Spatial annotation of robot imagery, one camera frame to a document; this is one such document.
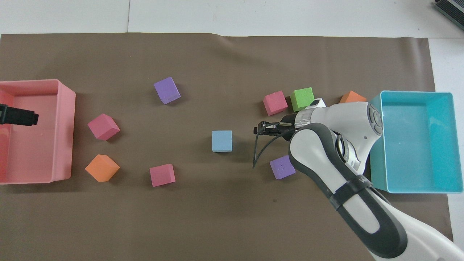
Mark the green foam block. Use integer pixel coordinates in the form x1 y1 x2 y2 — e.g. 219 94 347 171
290 87 315 112

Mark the dark grey box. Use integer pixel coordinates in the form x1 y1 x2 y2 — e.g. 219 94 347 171
434 0 464 26

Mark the purple foam block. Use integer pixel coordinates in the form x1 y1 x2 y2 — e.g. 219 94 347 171
269 155 297 181
153 76 181 105

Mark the black cable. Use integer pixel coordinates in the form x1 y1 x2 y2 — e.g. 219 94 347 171
252 128 293 170

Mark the orange foam block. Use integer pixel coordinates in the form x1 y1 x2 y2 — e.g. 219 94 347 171
85 154 120 183
339 90 367 104

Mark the light blue foam block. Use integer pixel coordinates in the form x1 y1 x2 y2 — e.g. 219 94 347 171
212 130 233 153

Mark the pink foam block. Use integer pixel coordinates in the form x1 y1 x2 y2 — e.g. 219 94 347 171
149 163 177 188
87 113 121 141
262 90 289 116

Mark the pink plastic bin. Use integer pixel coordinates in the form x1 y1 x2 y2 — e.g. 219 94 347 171
0 79 76 185

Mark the cyan plastic bin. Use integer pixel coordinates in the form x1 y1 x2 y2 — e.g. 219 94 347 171
369 90 464 194

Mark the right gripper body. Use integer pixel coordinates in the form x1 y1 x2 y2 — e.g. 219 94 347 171
277 113 298 136

